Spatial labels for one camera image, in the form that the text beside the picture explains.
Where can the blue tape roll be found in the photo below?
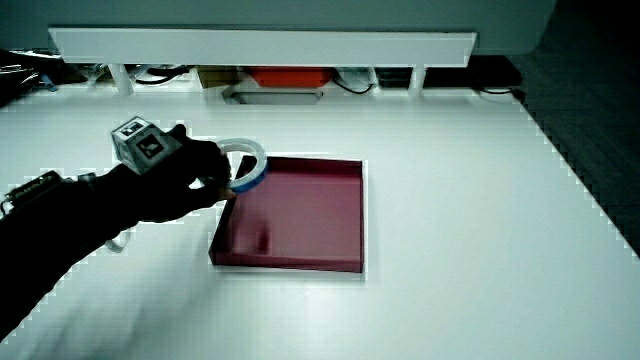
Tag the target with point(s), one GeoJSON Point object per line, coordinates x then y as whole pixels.
{"type": "Point", "coordinates": [257, 172]}

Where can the dark red tray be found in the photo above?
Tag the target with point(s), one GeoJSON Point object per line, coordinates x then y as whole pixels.
{"type": "Point", "coordinates": [310, 220]}

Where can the black wrist sensor module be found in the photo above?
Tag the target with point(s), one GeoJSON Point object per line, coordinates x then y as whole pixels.
{"type": "Point", "coordinates": [32, 187]}

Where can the white desk shelf riser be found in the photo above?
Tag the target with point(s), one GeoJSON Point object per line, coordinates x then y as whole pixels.
{"type": "Point", "coordinates": [260, 46]}

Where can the person's left forearm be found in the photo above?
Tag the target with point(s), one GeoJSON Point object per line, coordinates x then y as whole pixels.
{"type": "Point", "coordinates": [45, 240]}

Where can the brown cardboard box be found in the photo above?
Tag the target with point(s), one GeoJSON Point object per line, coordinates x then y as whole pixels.
{"type": "Point", "coordinates": [217, 77]}

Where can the orange box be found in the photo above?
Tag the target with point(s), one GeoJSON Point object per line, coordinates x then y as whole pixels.
{"type": "Point", "coordinates": [290, 77]}

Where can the person's left hand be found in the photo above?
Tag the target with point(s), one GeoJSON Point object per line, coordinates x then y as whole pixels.
{"type": "Point", "coordinates": [170, 185]}

